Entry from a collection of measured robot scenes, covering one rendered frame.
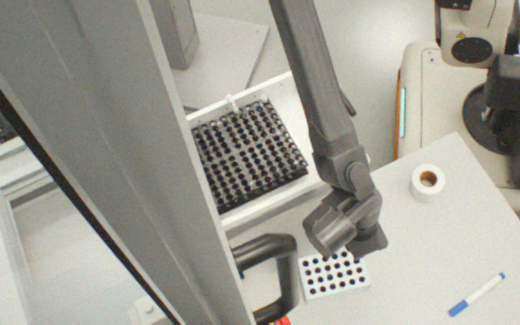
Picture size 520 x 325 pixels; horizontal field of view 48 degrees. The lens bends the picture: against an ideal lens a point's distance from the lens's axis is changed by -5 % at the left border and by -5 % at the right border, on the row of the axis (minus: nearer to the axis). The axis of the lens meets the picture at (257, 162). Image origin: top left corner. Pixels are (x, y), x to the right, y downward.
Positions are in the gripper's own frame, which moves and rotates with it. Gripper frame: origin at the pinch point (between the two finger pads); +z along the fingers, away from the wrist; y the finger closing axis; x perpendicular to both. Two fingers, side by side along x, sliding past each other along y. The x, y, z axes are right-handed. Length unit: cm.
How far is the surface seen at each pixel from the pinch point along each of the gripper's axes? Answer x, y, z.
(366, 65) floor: 52, -92, 86
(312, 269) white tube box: -8.7, -0.1, 5.0
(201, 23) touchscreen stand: -1, -136, 82
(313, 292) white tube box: -10.0, 3.4, 7.6
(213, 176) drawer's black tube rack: -20.2, -20.7, -5.2
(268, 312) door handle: -21, 20, -53
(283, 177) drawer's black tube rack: -8.2, -15.7, -4.8
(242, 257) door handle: -21, 20, -69
